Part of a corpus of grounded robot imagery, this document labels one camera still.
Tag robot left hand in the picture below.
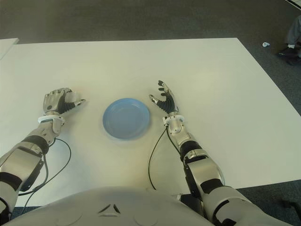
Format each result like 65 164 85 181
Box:
42 87 87 116

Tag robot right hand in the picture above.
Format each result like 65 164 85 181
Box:
148 80 179 115

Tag blue plate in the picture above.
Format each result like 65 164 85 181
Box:
102 97 152 141

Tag white side table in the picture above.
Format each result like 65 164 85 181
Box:
0 37 20 61

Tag grey robot torso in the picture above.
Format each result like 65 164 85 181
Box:
8 186 214 226

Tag black shoe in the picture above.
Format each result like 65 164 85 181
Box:
277 45 301 66

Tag person leg grey trousers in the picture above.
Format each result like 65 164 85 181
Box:
286 16 301 47

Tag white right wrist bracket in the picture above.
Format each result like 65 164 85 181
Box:
162 113 185 126

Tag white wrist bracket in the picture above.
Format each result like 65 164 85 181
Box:
38 114 66 126
162 113 185 126

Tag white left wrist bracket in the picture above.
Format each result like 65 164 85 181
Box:
38 114 66 126

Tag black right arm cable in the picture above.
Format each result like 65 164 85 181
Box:
148 124 183 190

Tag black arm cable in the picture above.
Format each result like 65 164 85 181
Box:
148 124 183 190
17 137 72 210

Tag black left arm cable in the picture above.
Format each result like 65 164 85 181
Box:
17 137 72 210

